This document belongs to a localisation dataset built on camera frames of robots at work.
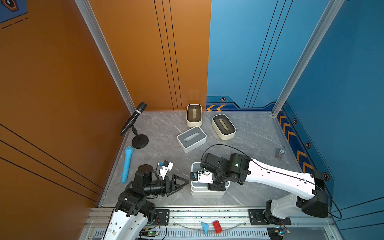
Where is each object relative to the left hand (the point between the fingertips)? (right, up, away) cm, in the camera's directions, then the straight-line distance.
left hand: (185, 184), depth 67 cm
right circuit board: (+43, -25, +4) cm, 49 cm away
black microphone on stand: (-34, +16, +36) cm, 52 cm away
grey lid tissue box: (+2, +17, +33) cm, 37 cm away
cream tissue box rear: (+3, +34, +42) cm, 54 cm away
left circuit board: (-15, -24, +3) cm, 29 cm away
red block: (+15, -21, +3) cm, 26 cm away
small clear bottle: (+57, +9, +24) cm, 62 cm away
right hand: (+11, +1, +2) cm, 11 cm away
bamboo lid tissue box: (+11, -10, +11) cm, 19 cm away
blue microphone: (-38, +6, +25) cm, 46 cm away
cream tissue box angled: (+24, +25, +36) cm, 50 cm away
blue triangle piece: (+9, -22, +4) cm, 25 cm away
